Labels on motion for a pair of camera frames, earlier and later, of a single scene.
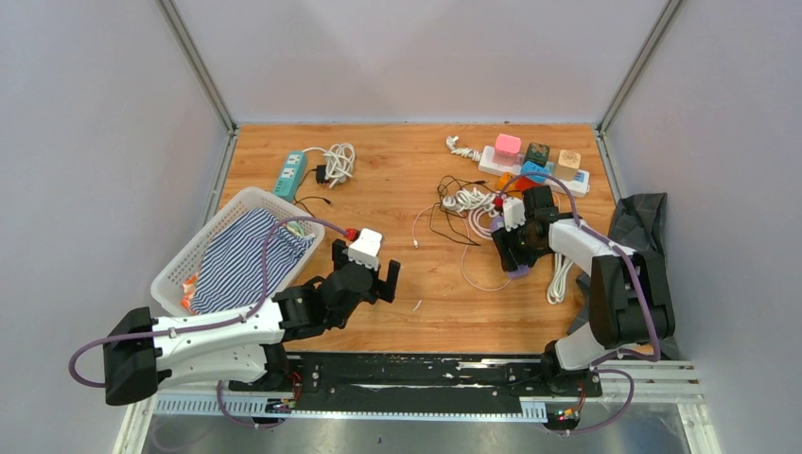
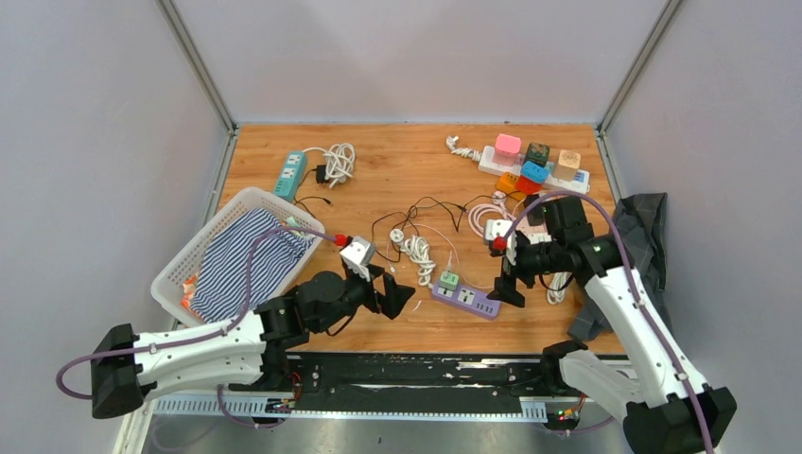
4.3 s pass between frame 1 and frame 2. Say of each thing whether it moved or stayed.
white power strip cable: stayed
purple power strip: moved
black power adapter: stayed
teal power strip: stayed
